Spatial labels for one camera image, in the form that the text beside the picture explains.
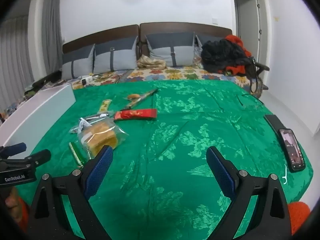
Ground brown snack bar packet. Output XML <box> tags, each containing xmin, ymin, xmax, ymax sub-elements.
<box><xmin>86</xmin><ymin>113</ymin><xmax>108</xmax><ymax>120</ymax></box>

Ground black smartphone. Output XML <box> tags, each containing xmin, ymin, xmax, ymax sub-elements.
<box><xmin>279</xmin><ymin>128</ymin><xmax>306</xmax><ymax>172</ymax></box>

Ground white storage box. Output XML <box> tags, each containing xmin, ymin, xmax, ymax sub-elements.
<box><xmin>0</xmin><ymin>84</ymin><xmax>76</xmax><ymax>153</ymax></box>

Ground person's orange knit clothing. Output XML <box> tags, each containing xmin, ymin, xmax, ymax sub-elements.
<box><xmin>287</xmin><ymin>201</ymin><xmax>312</xmax><ymax>233</ymax></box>

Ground red snack packet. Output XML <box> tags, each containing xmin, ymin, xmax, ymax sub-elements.
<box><xmin>114</xmin><ymin>109</ymin><xmax>157</xmax><ymax>121</ymax></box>

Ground colourful floral bed sheet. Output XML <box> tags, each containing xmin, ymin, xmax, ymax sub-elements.
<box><xmin>25</xmin><ymin>65</ymin><xmax>263</xmax><ymax>98</ymax></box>

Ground black handbag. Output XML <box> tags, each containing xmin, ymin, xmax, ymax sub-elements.
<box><xmin>246</xmin><ymin>56</ymin><xmax>270</xmax><ymax>93</ymax></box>

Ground clear plastic bag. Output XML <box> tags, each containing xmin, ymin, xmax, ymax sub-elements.
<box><xmin>192</xmin><ymin>45</ymin><xmax>203</xmax><ymax>68</ymax></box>

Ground yellow-green snack bar packet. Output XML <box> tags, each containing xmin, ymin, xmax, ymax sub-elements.
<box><xmin>99</xmin><ymin>99</ymin><xmax>112</xmax><ymax>113</ymax></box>

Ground brown headboard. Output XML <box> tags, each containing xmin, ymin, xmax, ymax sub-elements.
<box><xmin>62</xmin><ymin>22</ymin><xmax>233</xmax><ymax>55</ymax></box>

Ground white door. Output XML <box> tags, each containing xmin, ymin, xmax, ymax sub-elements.
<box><xmin>231</xmin><ymin>0</ymin><xmax>265</xmax><ymax>63</ymax></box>

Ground grey curtain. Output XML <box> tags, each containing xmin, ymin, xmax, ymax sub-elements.
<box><xmin>0</xmin><ymin>0</ymin><xmax>63</xmax><ymax>105</ymax></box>

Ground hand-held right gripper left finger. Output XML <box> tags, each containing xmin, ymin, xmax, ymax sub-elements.
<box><xmin>27</xmin><ymin>145</ymin><xmax>113</xmax><ymax>240</ymax></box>

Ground black jacket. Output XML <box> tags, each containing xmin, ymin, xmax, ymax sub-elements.
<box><xmin>201</xmin><ymin>39</ymin><xmax>255</xmax><ymax>73</ymax></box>

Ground grey two-tone pillow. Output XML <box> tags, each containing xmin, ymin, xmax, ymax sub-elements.
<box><xmin>195</xmin><ymin>34</ymin><xmax>211</xmax><ymax>55</ymax></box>
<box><xmin>62</xmin><ymin>44</ymin><xmax>96</xmax><ymax>80</ymax></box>
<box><xmin>145</xmin><ymin>32</ymin><xmax>195</xmax><ymax>67</ymax></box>
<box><xmin>94</xmin><ymin>36</ymin><xmax>139</xmax><ymax>72</ymax></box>

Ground long thin snack stick packet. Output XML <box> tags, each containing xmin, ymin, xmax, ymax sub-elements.
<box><xmin>119</xmin><ymin>89</ymin><xmax>159</xmax><ymax>111</ymax></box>

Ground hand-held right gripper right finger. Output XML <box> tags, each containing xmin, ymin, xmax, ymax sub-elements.
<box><xmin>206</xmin><ymin>146</ymin><xmax>293</xmax><ymax>240</ymax></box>

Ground person's left hand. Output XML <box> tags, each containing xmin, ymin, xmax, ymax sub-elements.
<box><xmin>4</xmin><ymin>187</ymin><xmax>21</xmax><ymax>218</ymax></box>

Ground orange garment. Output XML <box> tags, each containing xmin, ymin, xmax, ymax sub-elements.
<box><xmin>224</xmin><ymin>35</ymin><xmax>253</xmax><ymax>77</ymax></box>

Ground clear bag of bread slices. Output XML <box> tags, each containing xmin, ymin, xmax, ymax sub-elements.
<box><xmin>70</xmin><ymin>116</ymin><xmax>128</xmax><ymax>159</ymax></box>

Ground beige patterned cloth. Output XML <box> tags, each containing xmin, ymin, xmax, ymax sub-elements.
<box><xmin>137</xmin><ymin>54</ymin><xmax>166</xmax><ymax>69</ymax></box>

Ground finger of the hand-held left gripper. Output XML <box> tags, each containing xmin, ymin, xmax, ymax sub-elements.
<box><xmin>0</xmin><ymin>142</ymin><xmax>27</xmax><ymax>156</ymax></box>
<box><xmin>24</xmin><ymin>149</ymin><xmax>52</xmax><ymax>167</ymax></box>

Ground tangled cable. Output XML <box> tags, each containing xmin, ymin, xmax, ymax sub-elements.
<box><xmin>90</xmin><ymin>73</ymin><xmax>120</xmax><ymax>83</ymax></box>

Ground black-framed eyeglasses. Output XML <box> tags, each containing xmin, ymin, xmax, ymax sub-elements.
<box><xmin>236</xmin><ymin>94</ymin><xmax>265</xmax><ymax>108</ymax></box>

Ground green floral blanket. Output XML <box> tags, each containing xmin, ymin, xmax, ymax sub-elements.
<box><xmin>15</xmin><ymin>79</ymin><xmax>314</xmax><ymax>240</ymax></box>

